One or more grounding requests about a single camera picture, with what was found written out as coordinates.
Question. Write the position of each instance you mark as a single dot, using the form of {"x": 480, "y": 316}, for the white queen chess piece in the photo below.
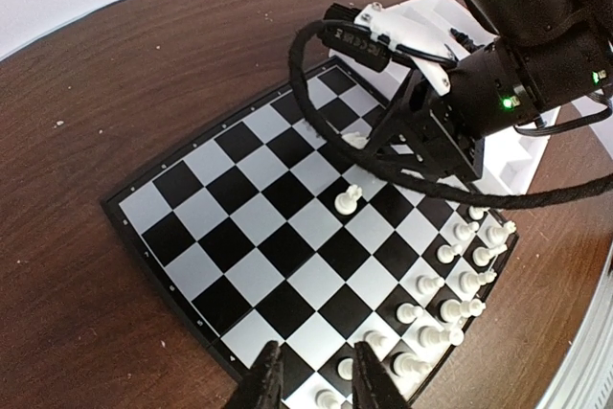
{"x": 452, "y": 310}

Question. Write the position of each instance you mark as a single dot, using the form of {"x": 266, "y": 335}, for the white divided plastic tray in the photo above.
{"x": 482, "y": 103}

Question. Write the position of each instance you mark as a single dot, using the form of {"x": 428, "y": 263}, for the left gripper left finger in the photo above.
{"x": 262, "y": 386}

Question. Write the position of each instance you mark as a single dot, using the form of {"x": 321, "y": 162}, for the aluminium front rail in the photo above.
{"x": 584, "y": 378}

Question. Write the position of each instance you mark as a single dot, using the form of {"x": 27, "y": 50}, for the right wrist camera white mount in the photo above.
{"x": 376, "y": 36}

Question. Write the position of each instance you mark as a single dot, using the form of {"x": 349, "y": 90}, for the white bishop chess piece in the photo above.
{"x": 432, "y": 337}

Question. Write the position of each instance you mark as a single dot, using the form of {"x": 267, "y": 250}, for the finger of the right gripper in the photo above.
{"x": 434, "y": 156}

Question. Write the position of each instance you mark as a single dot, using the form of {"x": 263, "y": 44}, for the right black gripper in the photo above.
{"x": 559, "y": 53}

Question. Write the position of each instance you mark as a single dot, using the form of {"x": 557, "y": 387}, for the black grey chess board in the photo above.
{"x": 239, "y": 231}

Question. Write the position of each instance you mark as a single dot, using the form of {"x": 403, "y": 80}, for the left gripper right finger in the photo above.
{"x": 372, "y": 387}

